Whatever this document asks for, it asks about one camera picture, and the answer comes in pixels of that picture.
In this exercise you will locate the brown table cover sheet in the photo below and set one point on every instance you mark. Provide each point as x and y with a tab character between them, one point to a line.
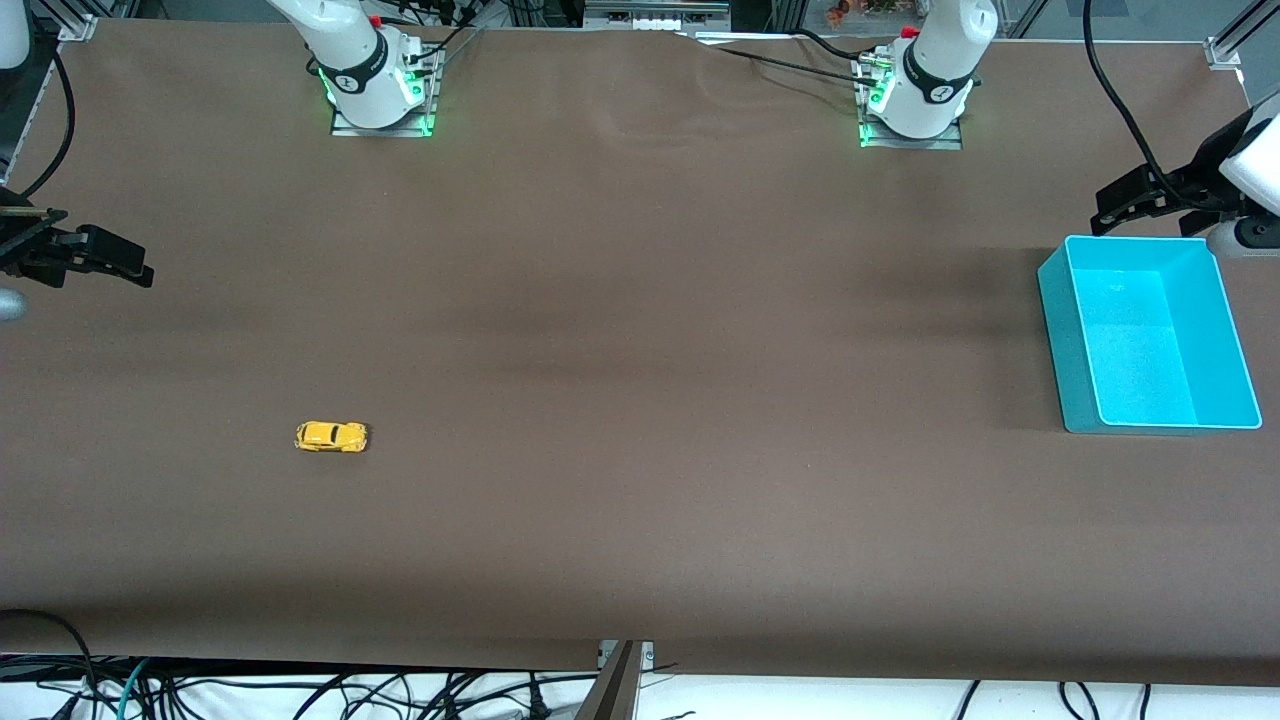
640	400

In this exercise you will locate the metal corner bracket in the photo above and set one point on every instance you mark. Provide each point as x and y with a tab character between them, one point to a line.
648	655

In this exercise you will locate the grey frame post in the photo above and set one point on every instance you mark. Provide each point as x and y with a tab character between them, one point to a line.
615	690

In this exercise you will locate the turquoise plastic bin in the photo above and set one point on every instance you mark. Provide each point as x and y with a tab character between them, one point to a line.
1150	350

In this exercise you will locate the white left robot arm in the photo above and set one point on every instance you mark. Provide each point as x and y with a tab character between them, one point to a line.
935	70

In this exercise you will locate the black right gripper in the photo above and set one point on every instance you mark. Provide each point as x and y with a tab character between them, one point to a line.
22	249

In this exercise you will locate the aluminium frame profile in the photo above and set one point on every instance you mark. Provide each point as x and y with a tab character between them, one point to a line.
1225	50
30	115
75	25

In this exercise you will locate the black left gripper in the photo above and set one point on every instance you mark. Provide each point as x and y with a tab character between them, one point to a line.
1196	182

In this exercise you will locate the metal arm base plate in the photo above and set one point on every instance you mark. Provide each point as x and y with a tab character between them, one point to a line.
345	129
945	143

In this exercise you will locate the white power strip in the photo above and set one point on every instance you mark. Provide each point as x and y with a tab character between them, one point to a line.
655	22

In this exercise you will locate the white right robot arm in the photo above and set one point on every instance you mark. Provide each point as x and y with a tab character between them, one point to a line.
350	50

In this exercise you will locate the yellow beetle toy car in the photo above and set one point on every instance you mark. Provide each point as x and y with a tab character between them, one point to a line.
328	435

